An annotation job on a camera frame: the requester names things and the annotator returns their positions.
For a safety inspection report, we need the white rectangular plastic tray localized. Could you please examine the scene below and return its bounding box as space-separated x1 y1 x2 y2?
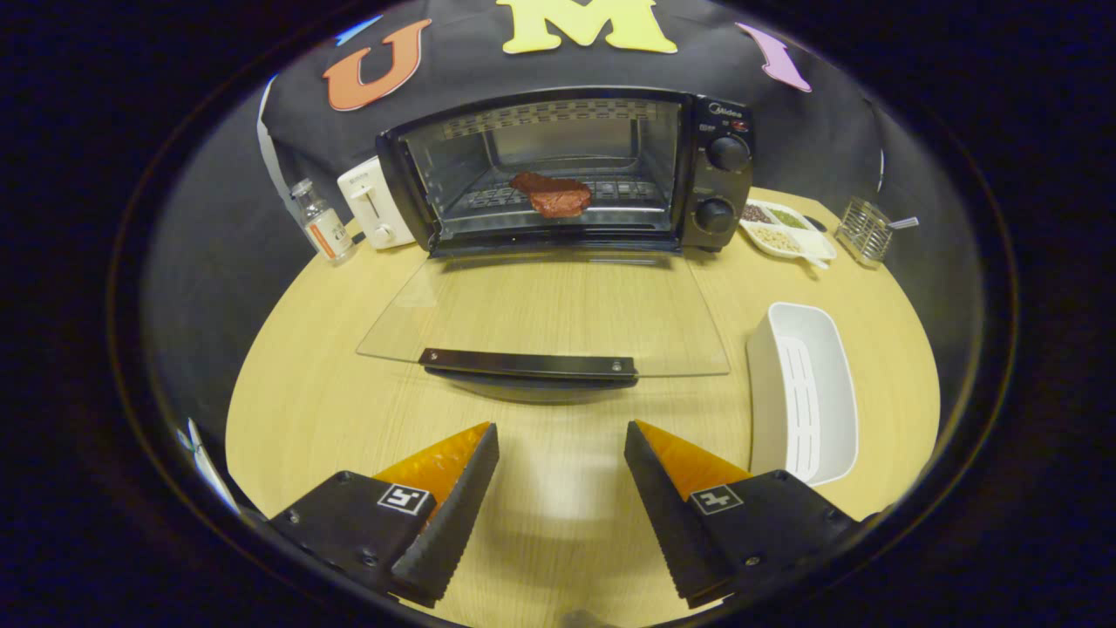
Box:
746 302 860 488

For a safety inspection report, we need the black toaster oven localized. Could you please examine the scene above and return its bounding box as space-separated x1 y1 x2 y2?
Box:
356 85 756 404

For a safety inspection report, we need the metal wire utensil holder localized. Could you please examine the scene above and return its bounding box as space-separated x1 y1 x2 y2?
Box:
834 196 895 267

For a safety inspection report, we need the white bread toaster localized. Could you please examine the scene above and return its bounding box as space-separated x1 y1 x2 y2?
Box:
337 155 417 251

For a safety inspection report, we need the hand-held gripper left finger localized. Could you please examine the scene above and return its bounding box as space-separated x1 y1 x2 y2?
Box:
269 422 500 609

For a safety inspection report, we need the white divided dish of grains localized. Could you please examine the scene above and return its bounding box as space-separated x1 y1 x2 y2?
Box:
739 199 838 270

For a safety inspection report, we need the small clear glass bottle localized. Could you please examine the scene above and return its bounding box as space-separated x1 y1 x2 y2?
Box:
289 179 357 265

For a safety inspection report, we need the reddish brown meat piece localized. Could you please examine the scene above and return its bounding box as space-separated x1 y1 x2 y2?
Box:
509 171 593 219

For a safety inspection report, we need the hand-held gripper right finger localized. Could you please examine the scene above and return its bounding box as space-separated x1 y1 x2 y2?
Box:
623 420 860 610

